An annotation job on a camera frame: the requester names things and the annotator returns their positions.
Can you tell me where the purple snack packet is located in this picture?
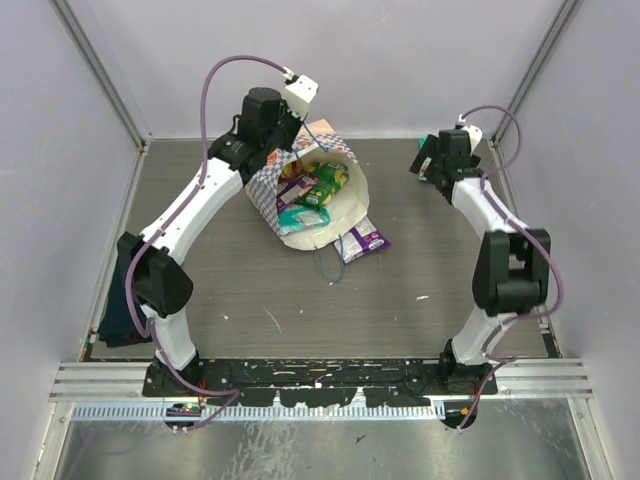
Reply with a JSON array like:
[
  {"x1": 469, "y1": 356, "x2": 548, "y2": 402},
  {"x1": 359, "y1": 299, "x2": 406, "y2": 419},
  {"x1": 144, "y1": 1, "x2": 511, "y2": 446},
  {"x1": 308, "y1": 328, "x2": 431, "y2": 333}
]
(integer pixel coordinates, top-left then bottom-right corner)
[
  {"x1": 276, "y1": 174, "x2": 318, "y2": 214},
  {"x1": 333, "y1": 217, "x2": 391, "y2": 264}
]

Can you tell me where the blue checkered paper bag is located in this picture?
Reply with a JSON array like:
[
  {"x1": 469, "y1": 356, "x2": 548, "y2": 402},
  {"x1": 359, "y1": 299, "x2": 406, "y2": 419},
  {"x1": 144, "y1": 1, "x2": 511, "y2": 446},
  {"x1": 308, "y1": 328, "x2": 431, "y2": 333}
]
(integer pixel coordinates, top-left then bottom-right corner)
[{"x1": 245, "y1": 120, "x2": 370, "y2": 263}]

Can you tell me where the dark navy cloth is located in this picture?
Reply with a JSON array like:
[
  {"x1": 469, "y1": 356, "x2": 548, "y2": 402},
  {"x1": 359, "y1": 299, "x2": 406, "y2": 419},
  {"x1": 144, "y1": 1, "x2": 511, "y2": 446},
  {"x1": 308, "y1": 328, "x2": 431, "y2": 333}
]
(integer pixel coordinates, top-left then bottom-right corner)
[{"x1": 97, "y1": 262, "x2": 151, "y2": 348}]

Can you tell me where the teal mint candy packet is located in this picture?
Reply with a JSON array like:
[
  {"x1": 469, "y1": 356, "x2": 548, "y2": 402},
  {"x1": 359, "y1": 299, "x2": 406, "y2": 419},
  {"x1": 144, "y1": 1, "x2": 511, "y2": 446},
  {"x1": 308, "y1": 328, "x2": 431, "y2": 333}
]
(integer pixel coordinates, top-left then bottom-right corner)
[{"x1": 418, "y1": 134, "x2": 438, "y2": 182}]

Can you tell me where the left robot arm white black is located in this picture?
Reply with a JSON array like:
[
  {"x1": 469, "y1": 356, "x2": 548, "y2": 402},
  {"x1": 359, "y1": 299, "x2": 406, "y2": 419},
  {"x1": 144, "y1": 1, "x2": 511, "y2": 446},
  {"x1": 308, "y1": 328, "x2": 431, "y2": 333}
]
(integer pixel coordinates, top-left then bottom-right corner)
[{"x1": 117, "y1": 81, "x2": 317, "y2": 371}]

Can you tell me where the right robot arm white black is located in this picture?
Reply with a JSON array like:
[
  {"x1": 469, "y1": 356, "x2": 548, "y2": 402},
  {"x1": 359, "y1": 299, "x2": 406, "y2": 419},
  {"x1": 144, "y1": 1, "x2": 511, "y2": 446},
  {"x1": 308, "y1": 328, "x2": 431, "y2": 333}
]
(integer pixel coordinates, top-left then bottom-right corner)
[{"x1": 410, "y1": 126, "x2": 551, "y2": 385}]

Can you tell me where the purple snack packet in bag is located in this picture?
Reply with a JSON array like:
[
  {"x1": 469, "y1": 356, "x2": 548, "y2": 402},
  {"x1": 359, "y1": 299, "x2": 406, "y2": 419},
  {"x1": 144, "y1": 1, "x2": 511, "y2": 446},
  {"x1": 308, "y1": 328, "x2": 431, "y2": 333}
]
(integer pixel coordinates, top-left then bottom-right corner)
[{"x1": 276, "y1": 174, "x2": 318, "y2": 214}]

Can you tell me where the green snack packet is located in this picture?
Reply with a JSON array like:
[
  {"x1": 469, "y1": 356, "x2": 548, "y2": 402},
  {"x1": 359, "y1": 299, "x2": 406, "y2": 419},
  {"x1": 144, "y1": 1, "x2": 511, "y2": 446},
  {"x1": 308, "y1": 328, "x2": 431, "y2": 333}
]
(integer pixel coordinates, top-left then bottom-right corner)
[{"x1": 297, "y1": 161, "x2": 349, "y2": 210}]

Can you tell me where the teal white snack packet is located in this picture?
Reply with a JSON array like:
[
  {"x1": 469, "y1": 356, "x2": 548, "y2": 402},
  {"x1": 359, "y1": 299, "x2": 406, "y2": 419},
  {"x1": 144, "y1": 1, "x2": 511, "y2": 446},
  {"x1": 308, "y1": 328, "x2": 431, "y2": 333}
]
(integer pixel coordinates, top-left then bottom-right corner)
[{"x1": 278, "y1": 204, "x2": 330, "y2": 236}]

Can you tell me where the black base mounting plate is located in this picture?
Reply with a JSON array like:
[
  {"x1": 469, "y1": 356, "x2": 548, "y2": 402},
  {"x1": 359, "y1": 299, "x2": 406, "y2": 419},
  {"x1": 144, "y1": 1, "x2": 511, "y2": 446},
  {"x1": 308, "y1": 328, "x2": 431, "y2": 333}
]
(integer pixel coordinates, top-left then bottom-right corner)
[{"x1": 142, "y1": 357, "x2": 499, "y2": 409}]

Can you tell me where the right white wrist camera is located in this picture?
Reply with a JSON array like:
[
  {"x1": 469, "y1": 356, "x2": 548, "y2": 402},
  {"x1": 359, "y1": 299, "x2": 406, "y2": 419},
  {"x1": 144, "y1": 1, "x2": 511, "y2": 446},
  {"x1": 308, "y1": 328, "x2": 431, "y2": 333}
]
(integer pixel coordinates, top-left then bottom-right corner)
[{"x1": 455, "y1": 115, "x2": 483, "y2": 153}]

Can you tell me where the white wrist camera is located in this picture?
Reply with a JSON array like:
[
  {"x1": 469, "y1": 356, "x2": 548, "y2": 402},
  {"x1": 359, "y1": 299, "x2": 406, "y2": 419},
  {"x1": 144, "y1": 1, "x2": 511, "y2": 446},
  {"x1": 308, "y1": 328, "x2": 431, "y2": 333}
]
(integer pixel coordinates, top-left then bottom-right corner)
[
  {"x1": 282, "y1": 75, "x2": 319, "y2": 121},
  {"x1": 455, "y1": 115, "x2": 483, "y2": 153}
]

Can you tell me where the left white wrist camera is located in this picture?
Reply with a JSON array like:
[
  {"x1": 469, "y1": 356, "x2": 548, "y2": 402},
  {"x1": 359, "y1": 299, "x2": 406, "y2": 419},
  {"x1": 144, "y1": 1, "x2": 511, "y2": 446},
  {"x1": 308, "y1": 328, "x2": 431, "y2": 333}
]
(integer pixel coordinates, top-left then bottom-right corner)
[{"x1": 282, "y1": 75, "x2": 319, "y2": 121}]

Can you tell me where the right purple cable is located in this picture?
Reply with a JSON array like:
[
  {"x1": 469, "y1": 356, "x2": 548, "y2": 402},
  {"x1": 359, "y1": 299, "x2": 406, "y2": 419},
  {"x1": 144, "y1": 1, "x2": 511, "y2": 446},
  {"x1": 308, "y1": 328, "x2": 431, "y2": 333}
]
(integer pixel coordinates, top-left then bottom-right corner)
[{"x1": 457, "y1": 104, "x2": 565, "y2": 431}]

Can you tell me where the purple cable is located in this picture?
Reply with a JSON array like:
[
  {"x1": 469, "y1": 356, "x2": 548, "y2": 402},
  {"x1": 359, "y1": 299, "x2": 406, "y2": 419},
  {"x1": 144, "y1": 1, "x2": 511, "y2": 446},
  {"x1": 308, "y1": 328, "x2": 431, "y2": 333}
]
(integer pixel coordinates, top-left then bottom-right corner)
[
  {"x1": 457, "y1": 104, "x2": 565, "y2": 431},
  {"x1": 123, "y1": 55, "x2": 296, "y2": 431}
]

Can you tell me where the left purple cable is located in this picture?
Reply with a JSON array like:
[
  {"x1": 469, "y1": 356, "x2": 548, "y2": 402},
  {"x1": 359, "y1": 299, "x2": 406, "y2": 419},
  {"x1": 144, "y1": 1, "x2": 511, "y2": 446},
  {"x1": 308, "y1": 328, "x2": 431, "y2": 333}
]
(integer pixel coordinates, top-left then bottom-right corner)
[{"x1": 123, "y1": 55, "x2": 296, "y2": 431}]

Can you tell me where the white slotted cable duct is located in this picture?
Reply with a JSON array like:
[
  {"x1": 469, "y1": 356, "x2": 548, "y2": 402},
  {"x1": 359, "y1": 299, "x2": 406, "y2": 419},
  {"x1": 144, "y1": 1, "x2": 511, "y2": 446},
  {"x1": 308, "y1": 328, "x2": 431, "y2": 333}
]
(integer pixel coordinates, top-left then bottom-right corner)
[{"x1": 70, "y1": 401, "x2": 445, "y2": 423}]

